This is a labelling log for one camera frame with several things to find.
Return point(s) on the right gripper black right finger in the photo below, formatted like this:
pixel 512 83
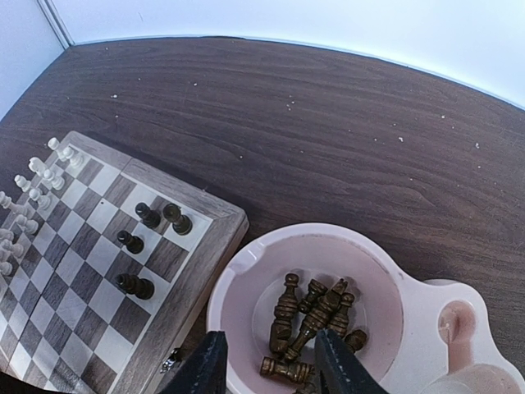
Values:
pixel 337 370

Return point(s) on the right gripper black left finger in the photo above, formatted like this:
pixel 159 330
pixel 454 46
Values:
pixel 205 370

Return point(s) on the dark chess piece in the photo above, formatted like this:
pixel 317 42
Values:
pixel 133 244
pixel 180 223
pixel 142 288

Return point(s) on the dark pawn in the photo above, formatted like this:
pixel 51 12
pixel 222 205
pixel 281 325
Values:
pixel 149 217

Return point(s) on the dark chess pieces pile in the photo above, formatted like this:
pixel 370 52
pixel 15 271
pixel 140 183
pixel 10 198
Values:
pixel 297 321

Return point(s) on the wooden chess board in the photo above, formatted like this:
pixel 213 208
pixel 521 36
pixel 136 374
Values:
pixel 65 324

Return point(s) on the white chess pieces row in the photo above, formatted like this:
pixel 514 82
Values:
pixel 51 179

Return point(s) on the pink plastic double bowl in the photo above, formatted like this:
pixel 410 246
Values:
pixel 428 336

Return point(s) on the aluminium frame post left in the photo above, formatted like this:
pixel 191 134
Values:
pixel 56 23

